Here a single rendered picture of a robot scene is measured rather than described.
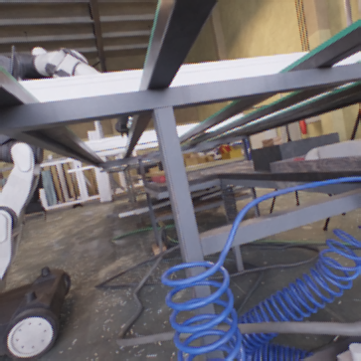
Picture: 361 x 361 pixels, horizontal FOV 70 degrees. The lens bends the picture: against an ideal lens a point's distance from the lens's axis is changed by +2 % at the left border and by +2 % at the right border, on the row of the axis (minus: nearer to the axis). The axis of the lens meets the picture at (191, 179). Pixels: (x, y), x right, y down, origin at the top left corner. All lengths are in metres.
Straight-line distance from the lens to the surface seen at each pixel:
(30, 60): 1.42
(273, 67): 0.81
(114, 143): 1.67
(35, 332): 1.47
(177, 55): 0.35
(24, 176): 1.52
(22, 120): 0.45
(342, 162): 0.77
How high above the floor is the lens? 0.70
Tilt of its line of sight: 4 degrees down
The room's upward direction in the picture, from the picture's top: 12 degrees counter-clockwise
